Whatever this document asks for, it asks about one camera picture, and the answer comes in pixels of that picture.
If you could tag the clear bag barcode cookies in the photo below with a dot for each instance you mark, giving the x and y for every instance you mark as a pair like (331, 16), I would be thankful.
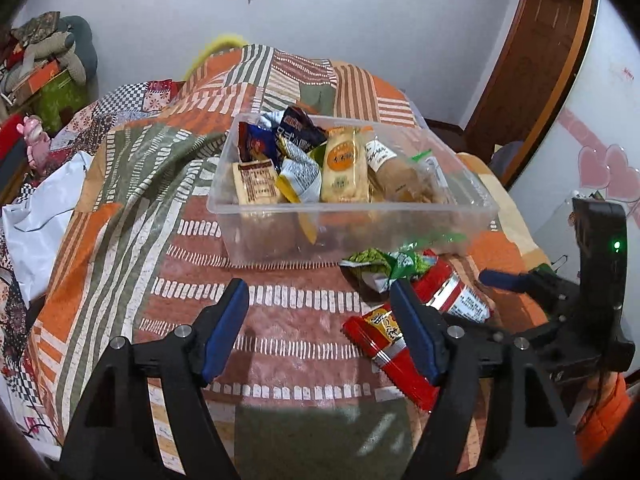
(435, 188)

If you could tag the beige square cracker pack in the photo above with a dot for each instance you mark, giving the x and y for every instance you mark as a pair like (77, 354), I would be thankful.
(255, 183)

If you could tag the clear plastic storage bin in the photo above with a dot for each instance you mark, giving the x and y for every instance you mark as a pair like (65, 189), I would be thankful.
(287, 232)

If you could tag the red long snack packet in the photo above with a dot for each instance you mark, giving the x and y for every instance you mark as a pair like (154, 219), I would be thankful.
(378, 336)

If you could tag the green printed storage box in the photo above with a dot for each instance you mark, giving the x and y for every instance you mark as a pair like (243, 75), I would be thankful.
(58, 101)

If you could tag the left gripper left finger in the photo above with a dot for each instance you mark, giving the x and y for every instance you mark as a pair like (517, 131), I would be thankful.
(112, 435)

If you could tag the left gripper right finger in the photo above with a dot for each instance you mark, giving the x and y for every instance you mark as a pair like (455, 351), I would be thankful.
(527, 434)

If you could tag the red box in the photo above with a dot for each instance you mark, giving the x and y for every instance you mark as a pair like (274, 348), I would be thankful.
(12, 148)

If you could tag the white cloth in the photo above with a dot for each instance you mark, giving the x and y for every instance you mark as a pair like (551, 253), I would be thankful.
(34, 229)

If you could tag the green candy packet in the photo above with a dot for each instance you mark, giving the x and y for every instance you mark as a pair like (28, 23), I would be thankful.
(379, 270)

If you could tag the checkered patchwork quilt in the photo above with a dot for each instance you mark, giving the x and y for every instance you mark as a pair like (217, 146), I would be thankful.
(126, 103)

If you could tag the yellow curved chair back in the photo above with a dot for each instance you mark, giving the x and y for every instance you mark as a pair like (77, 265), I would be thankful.
(222, 43)

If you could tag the orange label cracker pack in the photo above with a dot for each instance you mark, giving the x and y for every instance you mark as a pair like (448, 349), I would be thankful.
(345, 168)

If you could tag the red white snack bag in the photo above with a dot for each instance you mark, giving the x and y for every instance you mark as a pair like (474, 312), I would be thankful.
(443, 289)

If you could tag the pink plush toy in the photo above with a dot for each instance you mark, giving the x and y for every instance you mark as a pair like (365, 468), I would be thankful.
(37, 142)

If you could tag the brown wooden door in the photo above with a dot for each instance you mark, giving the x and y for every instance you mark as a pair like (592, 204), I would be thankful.
(535, 68)

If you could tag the pile of stuffed clutter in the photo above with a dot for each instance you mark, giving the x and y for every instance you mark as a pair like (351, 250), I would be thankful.
(65, 41)

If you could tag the blue white snack bag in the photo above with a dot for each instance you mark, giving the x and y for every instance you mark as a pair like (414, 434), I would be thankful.
(261, 141)

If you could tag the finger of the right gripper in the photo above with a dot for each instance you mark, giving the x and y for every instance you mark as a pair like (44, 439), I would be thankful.
(504, 281)
(475, 322)

